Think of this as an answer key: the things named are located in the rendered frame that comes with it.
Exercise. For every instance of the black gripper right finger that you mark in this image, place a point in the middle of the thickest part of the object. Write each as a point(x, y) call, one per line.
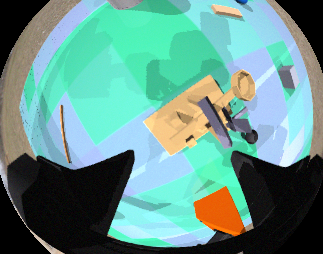
point(264, 184)

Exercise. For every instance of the white cup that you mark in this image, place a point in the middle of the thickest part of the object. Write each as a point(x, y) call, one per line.
point(123, 4)

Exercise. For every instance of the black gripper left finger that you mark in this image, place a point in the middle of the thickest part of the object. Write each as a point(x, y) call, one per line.
point(96, 189)

